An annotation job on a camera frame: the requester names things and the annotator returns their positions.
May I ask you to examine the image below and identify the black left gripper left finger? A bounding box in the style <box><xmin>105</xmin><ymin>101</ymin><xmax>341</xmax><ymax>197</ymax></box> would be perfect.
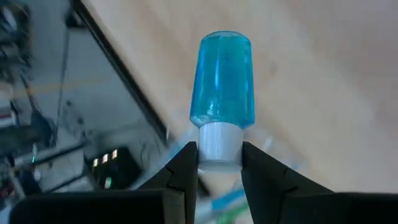
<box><xmin>138</xmin><ymin>142</ymin><xmax>200</xmax><ymax>224</ymax></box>

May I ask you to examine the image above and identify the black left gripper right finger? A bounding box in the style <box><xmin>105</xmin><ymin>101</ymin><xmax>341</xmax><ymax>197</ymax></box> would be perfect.
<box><xmin>241</xmin><ymin>141</ymin><xmax>335</xmax><ymax>224</ymax></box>

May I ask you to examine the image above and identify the green toothbrush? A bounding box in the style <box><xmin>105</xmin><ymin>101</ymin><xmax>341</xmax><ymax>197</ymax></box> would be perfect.
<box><xmin>215</xmin><ymin>210</ymin><xmax>249</xmax><ymax>224</ymax></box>

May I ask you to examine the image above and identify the blue mouthwash bottle white cap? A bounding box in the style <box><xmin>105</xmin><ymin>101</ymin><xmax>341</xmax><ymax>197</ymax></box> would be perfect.
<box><xmin>189</xmin><ymin>30</ymin><xmax>256</xmax><ymax>172</ymax></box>

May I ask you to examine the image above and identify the blue toothbrush in clear wrapper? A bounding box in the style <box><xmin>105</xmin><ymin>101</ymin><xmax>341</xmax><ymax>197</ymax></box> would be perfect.
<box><xmin>194</xmin><ymin>186</ymin><xmax>249</xmax><ymax>218</ymax></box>

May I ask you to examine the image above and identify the black device with lights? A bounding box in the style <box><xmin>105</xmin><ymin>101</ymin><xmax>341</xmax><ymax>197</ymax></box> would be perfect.
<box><xmin>88</xmin><ymin>147</ymin><xmax>142</xmax><ymax>190</ymax></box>

